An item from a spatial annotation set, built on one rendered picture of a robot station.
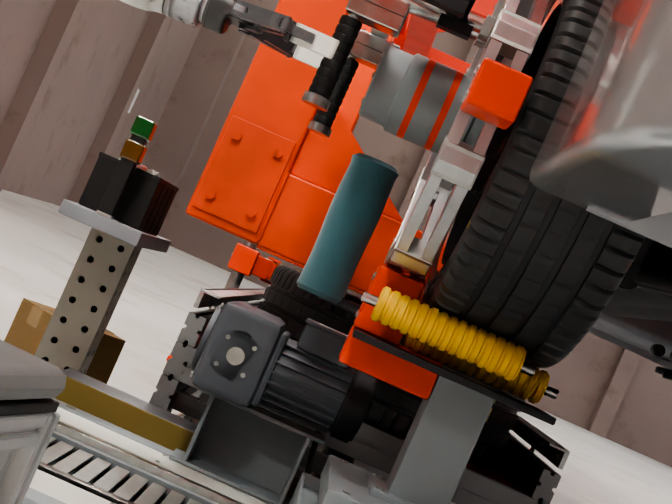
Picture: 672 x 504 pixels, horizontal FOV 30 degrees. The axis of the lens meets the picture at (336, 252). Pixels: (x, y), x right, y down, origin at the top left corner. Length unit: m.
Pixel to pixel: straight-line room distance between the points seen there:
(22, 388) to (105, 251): 1.65
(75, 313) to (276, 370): 0.55
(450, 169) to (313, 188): 0.73
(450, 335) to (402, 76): 0.43
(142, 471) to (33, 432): 1.16
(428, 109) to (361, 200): 0.23
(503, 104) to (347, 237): 0.51
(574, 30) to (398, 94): 0.34
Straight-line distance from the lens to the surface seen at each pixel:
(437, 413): 2.06
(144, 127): 2.51
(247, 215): 2.53
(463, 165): 1.84
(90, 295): 2.71
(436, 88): 2.06
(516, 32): 1.88
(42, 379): 1.11
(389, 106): 2.07
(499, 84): 1.77
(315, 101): 1.93
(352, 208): 2.18
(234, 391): 2.33
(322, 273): 2.17
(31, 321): 3.06
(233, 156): 2.54
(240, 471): 2.52
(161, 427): 2.54
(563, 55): 1.84
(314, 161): 2.55
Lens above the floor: 0.51
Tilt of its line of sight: 1 degrees up
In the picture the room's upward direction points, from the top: 24 degrees clockwise
